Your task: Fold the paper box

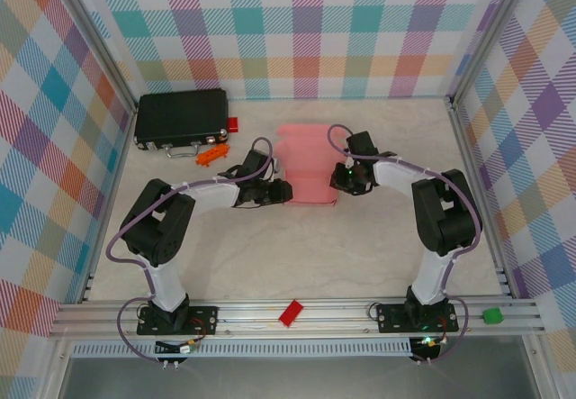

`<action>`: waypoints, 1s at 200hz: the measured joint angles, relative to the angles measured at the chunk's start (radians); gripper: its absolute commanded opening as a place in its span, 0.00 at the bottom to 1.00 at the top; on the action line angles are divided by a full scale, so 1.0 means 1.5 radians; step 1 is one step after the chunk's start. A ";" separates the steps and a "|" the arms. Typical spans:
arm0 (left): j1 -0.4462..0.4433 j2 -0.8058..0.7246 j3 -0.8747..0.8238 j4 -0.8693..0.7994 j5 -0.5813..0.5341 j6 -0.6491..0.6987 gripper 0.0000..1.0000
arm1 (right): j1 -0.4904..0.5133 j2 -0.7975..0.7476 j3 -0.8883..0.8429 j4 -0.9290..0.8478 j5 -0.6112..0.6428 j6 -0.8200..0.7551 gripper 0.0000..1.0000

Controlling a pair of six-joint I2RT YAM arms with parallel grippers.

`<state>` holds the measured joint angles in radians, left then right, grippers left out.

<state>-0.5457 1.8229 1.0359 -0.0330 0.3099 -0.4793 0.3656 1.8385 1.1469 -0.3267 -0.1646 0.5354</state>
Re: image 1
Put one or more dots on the pink cloth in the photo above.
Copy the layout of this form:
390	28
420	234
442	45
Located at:
306	165

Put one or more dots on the aluminium frame cross rail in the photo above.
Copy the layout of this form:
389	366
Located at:
324	315

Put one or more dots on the small red block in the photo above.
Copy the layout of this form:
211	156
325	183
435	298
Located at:
232	124

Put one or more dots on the grey metal shelf panel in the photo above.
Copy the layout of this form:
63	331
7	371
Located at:
292	378

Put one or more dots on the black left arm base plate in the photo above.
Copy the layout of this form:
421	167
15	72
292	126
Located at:
204	320

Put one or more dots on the aluminium frame post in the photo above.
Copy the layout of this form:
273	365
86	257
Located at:
490	34
99	41

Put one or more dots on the flat red rectangular block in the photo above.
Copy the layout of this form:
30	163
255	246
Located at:
290	313

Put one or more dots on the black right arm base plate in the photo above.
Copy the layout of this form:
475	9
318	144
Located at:
389	318

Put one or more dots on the green cube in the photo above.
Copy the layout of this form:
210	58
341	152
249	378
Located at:
492	316

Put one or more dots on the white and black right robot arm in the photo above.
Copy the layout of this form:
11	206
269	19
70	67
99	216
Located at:
432	277

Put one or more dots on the small circuit board with LED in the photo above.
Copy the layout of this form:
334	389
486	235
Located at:
425	342

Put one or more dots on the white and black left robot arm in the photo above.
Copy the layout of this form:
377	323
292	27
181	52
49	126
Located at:
168	282

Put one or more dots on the aluminium frame side rail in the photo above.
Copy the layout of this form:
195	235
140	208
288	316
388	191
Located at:
119	165
480	192

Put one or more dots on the orange plastic toy part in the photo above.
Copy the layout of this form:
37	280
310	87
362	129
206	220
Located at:
212	155

